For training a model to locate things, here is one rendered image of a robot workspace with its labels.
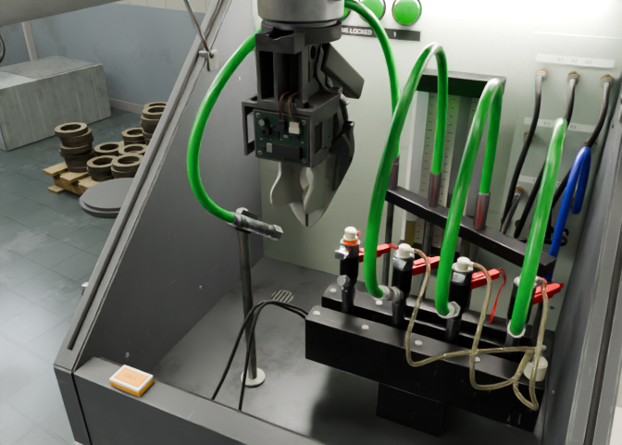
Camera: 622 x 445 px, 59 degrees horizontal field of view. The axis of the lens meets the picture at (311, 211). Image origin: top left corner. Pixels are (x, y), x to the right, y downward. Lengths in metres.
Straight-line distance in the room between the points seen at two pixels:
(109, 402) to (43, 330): 1.75
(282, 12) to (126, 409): 0.57
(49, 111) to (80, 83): 0.35
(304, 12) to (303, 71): 0.05
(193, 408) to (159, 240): 0.29
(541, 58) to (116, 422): 0.82
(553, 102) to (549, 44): 0.09
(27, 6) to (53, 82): 4.47
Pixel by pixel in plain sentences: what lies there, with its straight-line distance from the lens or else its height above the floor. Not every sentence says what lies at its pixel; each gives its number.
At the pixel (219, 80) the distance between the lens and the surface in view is 0.67.
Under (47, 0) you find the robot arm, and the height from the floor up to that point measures 1.48.
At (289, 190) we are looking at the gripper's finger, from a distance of 0.57.
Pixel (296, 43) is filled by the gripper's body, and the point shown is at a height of 1.42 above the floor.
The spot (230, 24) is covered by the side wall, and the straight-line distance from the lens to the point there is 1.02.
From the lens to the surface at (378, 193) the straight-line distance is 0.58.
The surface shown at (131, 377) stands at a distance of 0.82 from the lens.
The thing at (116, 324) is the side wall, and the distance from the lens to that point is 0.91.
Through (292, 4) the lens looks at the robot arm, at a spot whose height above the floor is 1.45.
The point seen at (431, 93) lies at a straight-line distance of 0.97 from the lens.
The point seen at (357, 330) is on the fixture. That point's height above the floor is 0.98.
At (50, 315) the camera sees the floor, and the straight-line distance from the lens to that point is 2.67.
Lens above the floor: 1.51
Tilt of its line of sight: 28 degrees down
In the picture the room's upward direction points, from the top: straight up
